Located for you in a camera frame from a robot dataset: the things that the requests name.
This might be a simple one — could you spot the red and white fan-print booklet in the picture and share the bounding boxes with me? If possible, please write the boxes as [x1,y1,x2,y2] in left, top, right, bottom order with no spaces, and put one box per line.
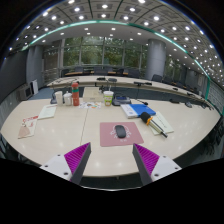
[17,115,39,140]

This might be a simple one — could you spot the white paper document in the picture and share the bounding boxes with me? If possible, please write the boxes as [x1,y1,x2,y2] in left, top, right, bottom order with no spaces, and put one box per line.
[37,104,58,121]

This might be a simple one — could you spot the ceiling lights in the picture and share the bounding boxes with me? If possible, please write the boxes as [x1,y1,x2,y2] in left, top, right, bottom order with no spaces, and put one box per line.
[8,0,224,78]

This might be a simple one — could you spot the dark desk conference console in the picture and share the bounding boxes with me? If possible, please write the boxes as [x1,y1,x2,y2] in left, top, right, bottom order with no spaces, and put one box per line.
[112,95,132,107]

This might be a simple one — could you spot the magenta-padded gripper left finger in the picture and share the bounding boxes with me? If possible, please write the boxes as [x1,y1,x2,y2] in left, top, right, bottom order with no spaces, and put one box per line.
[39,142,92,185]

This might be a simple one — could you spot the black handheld microphone, yellow ring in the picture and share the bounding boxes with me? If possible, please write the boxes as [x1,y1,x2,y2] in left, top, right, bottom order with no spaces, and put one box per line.
[139,111,169,139]

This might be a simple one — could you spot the white standing floor appliance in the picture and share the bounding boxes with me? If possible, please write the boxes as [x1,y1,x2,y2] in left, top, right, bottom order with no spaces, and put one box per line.
[30,79,39,95]

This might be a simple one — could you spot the green-printed paper cup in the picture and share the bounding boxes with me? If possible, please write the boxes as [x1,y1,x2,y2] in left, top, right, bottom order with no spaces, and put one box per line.
[102,90,115,107]

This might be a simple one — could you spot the blue and white book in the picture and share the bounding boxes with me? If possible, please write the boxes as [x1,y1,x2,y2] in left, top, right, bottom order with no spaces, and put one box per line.
[120,103,157,120]

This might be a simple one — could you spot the stack of white paper cups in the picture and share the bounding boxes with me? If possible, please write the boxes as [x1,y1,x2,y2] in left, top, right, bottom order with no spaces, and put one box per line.
[54,90,64,107]

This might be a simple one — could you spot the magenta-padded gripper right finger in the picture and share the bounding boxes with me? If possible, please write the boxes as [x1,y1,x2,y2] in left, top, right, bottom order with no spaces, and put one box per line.
[131,143,183,187]

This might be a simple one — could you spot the black computer mouse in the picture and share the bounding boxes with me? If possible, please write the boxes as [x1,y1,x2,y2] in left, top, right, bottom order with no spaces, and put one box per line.
[114,124,127,139]

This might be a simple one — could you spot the white cardboard box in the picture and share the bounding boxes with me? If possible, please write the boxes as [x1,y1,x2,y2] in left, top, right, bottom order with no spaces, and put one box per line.
[82,87,105,103]

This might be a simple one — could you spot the colourful printed leaflet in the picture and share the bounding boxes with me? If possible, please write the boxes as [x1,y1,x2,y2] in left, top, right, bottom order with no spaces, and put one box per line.
[78,101,102,110]

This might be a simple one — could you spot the pink mouse pad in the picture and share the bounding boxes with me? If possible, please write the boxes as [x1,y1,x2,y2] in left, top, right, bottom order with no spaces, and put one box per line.
[99,121,145,148]

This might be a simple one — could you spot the red drink bottle, green band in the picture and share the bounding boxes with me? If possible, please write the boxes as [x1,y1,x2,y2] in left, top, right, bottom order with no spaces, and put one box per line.
[71,82,81,107]

